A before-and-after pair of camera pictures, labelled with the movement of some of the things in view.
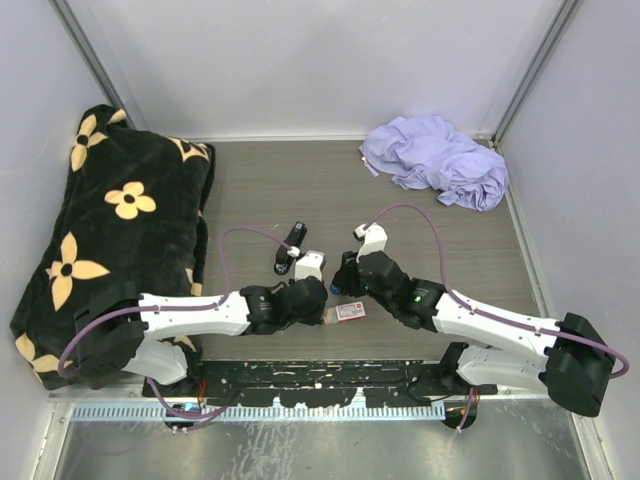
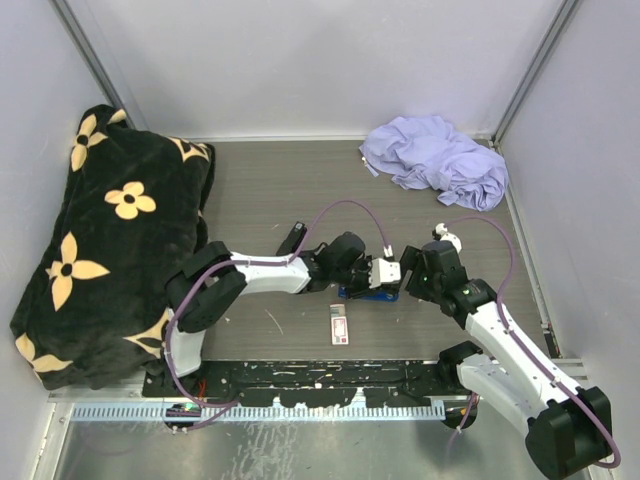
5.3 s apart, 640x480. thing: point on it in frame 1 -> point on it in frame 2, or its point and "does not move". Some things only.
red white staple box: (351, 311) -> (339, 324)
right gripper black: (347, 276) -> (412, 259)
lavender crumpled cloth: (426, 152) does not move
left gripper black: (314, 317) -> (364, 287)
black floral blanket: (134, 215) does not move
